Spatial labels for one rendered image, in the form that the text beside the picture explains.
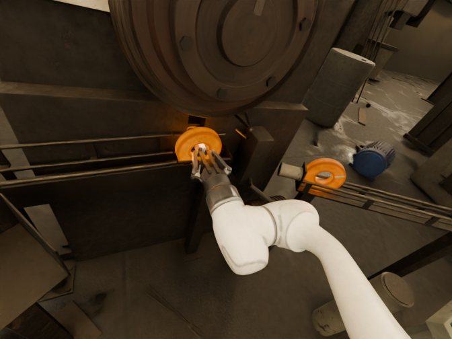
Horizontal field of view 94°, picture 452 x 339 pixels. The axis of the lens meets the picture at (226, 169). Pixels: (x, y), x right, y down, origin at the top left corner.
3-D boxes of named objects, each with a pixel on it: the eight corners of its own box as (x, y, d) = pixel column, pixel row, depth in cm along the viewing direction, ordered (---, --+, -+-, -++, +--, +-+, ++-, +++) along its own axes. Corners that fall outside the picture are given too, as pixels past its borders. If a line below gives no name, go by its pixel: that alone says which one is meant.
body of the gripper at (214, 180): (203, 203, 58) (194, 178, 64) (230, 198, 62) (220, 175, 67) (208, 185, 53) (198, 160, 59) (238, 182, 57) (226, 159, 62)
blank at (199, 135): (175, 128, 63) (177, 134, 61) (222, 124, 69) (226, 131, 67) (174, 163, 74) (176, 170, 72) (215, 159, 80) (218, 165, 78)
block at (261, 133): (229, 169, 96) (245, 124, 80) (244, 167, 99) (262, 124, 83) (238, 186, 89) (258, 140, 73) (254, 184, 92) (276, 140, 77)
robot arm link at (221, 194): (237, 216, 59) (230, 199, 63) (248, 197, 53) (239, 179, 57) (207, 222, 55) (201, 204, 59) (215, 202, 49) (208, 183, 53)
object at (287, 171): (277, 169, 92) (282, 159, 88) (297, 175, 91) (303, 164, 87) (276, 179, 87) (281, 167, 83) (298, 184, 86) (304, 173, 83)
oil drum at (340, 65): (291, 105, 331) (322, 42, 273) (318, 107, 356) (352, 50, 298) (315, 127, 294) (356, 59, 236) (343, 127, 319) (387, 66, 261)
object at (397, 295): (307, 313, 112) (376, 276, 78) (322, 305, 117) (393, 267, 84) (321, 340, 105) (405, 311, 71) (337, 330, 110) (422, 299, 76)
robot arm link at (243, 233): (204, 224, 55) (247, 216, 61) (224, 287, 46) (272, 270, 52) (214, 201, 48) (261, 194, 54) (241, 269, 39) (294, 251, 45)
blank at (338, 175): (305, 189, 93) (306, 194, 90) (300, 161, 85) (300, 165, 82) (345, 185, 87) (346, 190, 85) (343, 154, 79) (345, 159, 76)
